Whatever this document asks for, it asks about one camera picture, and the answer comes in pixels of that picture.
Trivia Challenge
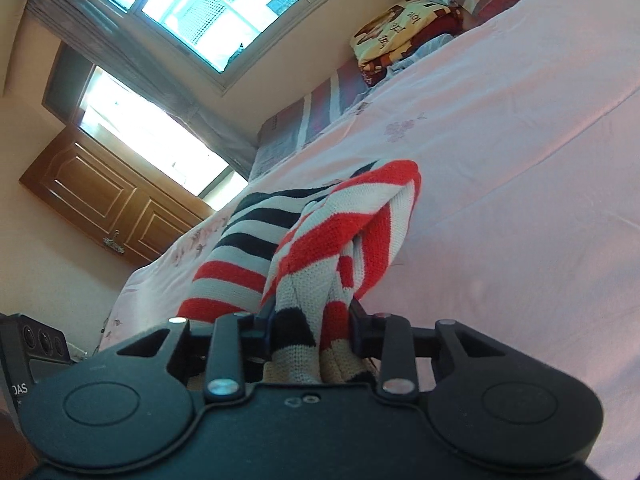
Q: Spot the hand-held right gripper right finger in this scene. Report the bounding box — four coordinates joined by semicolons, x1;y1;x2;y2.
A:
349;300;512;399

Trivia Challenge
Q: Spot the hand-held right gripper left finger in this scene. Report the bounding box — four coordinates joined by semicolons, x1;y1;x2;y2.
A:
117;309;277;402

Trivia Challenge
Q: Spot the striped knit sweater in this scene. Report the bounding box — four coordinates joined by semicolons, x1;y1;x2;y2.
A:
177;158;424;387

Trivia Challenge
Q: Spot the brown wooden door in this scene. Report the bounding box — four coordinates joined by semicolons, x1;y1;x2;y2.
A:
18;125;217;267

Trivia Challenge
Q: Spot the pink floral bedspread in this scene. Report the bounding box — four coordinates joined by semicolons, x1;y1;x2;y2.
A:
97;0;640;480

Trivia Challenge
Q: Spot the striped bed sheet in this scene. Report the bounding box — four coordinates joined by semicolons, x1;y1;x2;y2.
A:
249;57;372;182

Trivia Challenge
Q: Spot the grey curtain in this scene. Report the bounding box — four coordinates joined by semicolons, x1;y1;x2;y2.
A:
25;0;262;177

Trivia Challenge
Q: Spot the folded yellow printed blanket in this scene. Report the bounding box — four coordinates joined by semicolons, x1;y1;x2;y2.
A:
349;0;467;82

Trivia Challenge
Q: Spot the sliding glass window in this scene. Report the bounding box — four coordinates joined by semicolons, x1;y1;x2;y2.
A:
94;0;372;87

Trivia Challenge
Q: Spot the metal door handle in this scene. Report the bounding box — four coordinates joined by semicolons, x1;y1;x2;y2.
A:
101;230;127;257

